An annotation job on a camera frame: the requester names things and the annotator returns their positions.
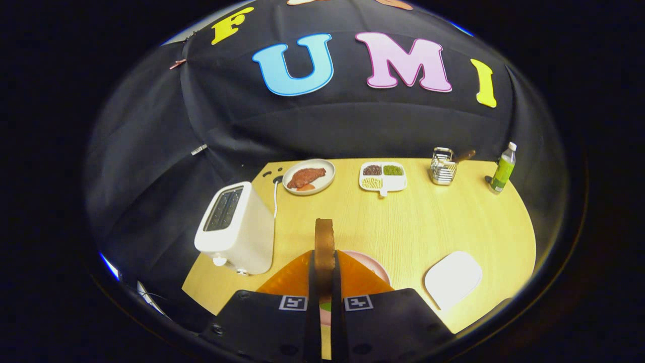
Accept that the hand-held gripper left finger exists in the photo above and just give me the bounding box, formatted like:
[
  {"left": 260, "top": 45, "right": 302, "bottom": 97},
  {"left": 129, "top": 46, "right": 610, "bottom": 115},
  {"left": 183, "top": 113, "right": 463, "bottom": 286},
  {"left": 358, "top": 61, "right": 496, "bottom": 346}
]
[{"left": 199, "top": 250, "right": 323, "bottom": 363}]

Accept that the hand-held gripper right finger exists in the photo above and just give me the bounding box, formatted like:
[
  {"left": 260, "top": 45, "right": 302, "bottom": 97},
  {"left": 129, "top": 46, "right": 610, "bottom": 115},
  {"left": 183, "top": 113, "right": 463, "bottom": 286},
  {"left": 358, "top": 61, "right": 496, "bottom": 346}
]
[{"left": 330, "top": 250, "right": 457, "bottom": 363}]

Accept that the toasted bread slice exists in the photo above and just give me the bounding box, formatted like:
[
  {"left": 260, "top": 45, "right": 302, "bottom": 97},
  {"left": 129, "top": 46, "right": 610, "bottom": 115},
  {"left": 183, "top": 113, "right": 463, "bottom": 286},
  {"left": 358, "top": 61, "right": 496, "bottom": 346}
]
[{"left": 314, "top": 218, "right": 336, "bottom": 303}]

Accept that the pink round plate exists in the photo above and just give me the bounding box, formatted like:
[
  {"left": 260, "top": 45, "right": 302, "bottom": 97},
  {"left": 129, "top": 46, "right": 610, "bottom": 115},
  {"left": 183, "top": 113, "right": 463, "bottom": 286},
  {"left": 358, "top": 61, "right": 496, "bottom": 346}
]
[{"left": 320, "top": 250, "right": 391, "bottom": 327}]

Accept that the white oval plate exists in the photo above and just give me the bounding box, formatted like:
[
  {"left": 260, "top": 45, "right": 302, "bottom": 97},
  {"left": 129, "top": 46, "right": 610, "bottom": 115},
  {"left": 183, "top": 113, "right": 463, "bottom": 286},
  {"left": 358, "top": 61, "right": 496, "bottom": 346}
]
[{"left": 424, "top": 251, "right": 483, "bottom": 311}]

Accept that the white toaster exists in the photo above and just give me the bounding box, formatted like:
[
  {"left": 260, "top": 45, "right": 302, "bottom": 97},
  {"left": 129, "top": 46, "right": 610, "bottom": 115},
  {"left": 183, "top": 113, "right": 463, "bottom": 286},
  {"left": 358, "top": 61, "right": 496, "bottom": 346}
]
[{"left": 194, "top": 181, "right": 275, "bottom": 276}]

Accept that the white divided dish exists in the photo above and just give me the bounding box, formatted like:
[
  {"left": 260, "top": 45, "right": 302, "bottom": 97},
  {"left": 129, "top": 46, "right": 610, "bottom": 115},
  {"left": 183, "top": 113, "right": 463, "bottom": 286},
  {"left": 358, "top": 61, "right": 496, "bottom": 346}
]
[{"left": 359, "top": 161, "right": 408, "bottom": 197}]

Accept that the brown meat steak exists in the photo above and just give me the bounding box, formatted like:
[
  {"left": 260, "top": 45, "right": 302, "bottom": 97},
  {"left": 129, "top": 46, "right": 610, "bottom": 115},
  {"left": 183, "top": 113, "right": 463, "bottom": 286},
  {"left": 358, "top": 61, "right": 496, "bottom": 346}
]
[{"left": 286, "top": 167, "right": 327, "bottom": 190}]

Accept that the beige round plate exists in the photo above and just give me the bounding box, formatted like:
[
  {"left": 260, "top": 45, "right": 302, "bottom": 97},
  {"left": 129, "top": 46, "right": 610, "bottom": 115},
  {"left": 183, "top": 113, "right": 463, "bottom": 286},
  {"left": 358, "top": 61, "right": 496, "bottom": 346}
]
[{"left": 282, "top": 158, "right": 336, "bottom": 196}]

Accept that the computer monitor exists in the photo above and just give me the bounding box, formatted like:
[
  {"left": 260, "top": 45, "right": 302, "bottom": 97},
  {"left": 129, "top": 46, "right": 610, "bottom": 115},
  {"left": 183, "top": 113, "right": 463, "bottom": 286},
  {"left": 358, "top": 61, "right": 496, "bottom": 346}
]
[{"left": 98, "top": 251, "right": 121, "bottom": 282}]

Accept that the green drink bottle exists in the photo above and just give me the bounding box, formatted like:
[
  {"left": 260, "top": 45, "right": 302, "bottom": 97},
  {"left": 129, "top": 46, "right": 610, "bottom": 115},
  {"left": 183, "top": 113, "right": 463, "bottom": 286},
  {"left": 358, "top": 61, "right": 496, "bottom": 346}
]
[{"left": 488, "top": 142, "right": 518, "bottom": 195}]

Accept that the black backdrop cloth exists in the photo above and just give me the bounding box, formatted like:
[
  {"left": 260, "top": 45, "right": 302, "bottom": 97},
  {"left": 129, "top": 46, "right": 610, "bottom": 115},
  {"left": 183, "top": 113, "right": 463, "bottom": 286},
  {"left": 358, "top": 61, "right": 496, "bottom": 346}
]
[{"left": 83, "top": 0, "right": 570, "bottom": 293}]

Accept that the metal wire basket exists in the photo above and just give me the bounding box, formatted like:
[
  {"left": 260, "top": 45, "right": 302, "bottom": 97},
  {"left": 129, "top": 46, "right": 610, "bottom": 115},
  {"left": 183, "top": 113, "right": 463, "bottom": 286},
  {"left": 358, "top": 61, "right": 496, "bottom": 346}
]
[{"left": 430, "top": 147, "right": 458, "bottom": 186}]

